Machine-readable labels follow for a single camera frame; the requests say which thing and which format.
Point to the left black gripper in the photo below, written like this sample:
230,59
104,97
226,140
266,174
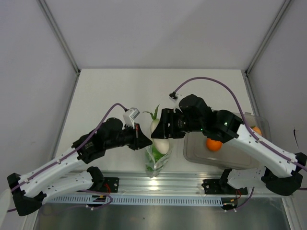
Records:
139,140

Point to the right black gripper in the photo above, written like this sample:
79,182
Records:
170,116

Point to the green lettuce leaf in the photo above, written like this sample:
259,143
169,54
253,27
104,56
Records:
154,159

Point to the clear zip top bag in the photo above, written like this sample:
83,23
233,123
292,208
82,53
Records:
166,158

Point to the orange fruit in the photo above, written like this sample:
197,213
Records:
213,145

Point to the peach fruit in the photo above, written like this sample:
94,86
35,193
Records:
257,130

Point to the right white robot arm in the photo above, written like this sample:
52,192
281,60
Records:
280,170

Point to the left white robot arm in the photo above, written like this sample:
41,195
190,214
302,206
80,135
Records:
82,152

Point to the clear plastic food container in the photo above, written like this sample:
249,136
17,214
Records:
228,156

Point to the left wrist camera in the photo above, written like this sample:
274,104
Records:
130,116

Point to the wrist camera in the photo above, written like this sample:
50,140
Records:
175,98
130,116

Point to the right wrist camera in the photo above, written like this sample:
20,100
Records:
175,98

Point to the aluminium mounting rail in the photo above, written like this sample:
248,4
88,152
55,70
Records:
136,184

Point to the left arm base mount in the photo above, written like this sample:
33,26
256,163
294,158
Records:
110,185

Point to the white slotted cable duct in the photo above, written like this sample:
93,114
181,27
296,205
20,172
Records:
149,200

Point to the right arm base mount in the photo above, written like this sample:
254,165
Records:
218,187

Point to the left aluminium frame post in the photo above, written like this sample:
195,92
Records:
58,34

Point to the aluminium frame post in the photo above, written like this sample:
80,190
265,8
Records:
58,34
281,13

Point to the right aluminium frame post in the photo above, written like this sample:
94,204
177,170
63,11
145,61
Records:
281,13

